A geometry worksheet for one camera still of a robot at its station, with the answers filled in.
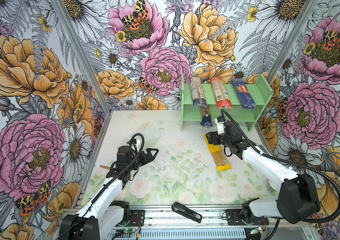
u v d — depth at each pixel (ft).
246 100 2.77
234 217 2.43
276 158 1.66
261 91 3.08
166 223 2.41
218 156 3.07
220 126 2.51
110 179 1.88
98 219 1.38
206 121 3.11
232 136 2.13
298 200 1.35
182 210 2.37
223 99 2.80
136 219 2.40
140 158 2.44
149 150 2.44
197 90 3.00
